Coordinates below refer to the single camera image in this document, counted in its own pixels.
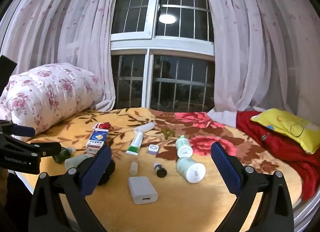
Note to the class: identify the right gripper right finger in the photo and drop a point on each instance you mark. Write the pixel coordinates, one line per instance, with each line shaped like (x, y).
(275, 212)

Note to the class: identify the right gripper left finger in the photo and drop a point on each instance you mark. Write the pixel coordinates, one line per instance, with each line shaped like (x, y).
(47, 212)

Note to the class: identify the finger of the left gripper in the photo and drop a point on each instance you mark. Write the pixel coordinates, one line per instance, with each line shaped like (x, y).
(44, 149)
(22, 131)

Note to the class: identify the green glass bottle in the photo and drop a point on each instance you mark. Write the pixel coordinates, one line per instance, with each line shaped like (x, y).
(66, 153)

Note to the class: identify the translucent white bottle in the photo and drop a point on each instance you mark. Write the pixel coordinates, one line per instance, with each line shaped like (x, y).
(74, 162)

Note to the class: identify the black cloth bundle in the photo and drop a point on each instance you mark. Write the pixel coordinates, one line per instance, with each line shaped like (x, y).
(107, 173)

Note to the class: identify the blue white medicine box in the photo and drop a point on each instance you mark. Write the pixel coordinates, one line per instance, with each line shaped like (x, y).
(96, 141)

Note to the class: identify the red white wrapper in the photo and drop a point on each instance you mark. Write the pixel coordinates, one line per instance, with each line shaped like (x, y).
(102, 126)

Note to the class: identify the small clear vial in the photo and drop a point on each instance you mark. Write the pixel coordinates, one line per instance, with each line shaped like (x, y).
(134, 167)

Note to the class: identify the white charger block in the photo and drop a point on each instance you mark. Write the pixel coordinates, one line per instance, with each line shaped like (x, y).
(141, 190)

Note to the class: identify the green white toothpaste tube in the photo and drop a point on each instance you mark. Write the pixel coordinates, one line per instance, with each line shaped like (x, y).
(135, 145)

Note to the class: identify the large white green bottle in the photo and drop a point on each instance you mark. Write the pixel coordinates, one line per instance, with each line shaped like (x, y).
(191, 170)

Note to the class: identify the white cylinder tube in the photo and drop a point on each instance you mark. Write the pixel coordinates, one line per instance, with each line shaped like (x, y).
(144, 128)

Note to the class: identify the small dark vial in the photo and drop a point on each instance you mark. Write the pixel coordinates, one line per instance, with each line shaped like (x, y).
(160, 171)

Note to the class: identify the small white green bottle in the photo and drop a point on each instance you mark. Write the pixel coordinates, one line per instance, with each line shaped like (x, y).
(183, 147)

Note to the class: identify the floral rolled quilt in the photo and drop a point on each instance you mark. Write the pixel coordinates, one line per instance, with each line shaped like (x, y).
(43, 96)

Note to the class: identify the red cloth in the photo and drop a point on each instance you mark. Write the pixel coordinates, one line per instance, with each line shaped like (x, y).
(285, 149)

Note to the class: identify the yellow pillow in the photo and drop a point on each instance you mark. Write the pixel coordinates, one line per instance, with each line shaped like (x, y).
(298, 129)

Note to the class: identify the floral yellow plush blanket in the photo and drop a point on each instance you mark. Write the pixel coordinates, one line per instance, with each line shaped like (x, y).
(181, 206)

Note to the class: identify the left sheer curtain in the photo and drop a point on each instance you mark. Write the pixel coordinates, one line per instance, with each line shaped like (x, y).
(37, 32)

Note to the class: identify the sheer curtain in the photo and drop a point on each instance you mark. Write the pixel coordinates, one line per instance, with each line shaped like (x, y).
(266, 56)
(37, 32)

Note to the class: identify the green plastic wrapper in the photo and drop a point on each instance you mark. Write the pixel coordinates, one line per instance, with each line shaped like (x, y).
(168, 133)

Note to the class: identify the white framed window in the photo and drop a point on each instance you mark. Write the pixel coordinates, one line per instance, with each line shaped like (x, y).
(163, 55)

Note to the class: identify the right sheer curtain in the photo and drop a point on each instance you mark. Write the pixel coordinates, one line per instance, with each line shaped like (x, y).
(266, 56)

